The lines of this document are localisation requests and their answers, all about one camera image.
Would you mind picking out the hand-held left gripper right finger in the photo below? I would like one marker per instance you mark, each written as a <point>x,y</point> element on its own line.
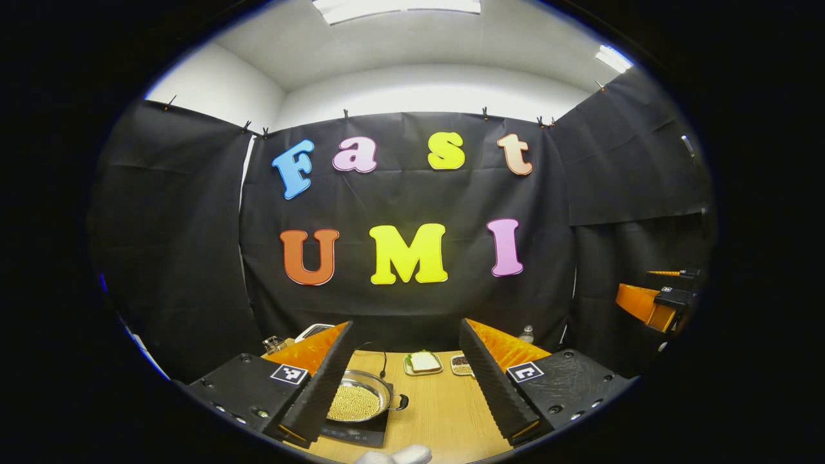
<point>493,386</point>

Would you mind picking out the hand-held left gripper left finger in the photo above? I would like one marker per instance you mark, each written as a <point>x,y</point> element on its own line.
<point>322,386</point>

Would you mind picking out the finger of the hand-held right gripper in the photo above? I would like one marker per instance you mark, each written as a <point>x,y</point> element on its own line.
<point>686,274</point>
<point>644,306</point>

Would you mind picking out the pile of soybeans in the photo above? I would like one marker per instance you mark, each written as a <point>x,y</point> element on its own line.
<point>354,403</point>

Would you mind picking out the stainless steel pot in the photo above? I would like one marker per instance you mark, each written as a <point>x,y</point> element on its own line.
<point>370,380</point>

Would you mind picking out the black induction cooktop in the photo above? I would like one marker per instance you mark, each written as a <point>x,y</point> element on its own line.
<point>354,435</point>

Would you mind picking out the white divided tray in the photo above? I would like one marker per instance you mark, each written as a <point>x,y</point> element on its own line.
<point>452,365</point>

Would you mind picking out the white toaster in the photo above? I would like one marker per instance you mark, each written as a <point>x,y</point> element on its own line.
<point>312,330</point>

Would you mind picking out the green label drink bottle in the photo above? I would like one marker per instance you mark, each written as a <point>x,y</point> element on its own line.
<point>527,335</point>

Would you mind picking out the pale rectangular plate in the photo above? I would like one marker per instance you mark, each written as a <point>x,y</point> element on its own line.
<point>422,374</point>

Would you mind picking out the white soft object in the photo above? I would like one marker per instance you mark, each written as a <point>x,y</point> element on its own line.
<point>399,456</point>

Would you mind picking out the ceiling light panel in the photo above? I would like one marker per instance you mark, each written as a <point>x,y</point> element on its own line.
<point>613,59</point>

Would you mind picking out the row of small cloth clips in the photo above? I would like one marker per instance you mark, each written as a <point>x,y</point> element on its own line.
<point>345,115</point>

